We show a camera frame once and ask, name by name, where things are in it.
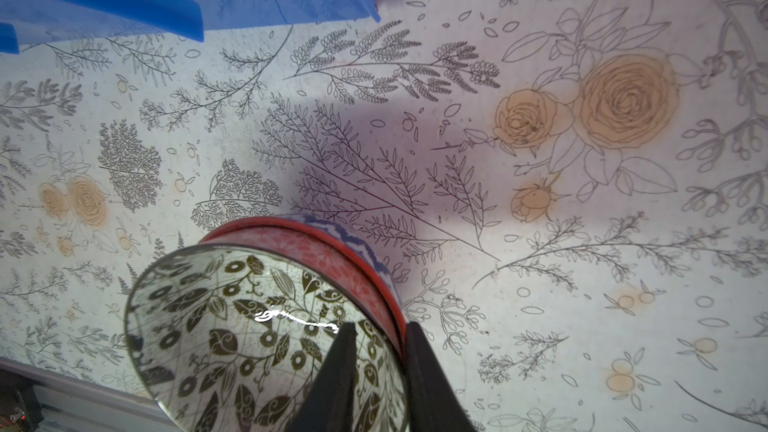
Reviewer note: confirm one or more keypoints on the blue zigzag pattern bowl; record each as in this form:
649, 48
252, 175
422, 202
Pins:
357, 244

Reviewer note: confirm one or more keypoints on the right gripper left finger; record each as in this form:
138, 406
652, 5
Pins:
329, 404

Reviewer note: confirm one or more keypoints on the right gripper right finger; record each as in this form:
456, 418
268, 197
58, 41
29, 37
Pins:
433, 406

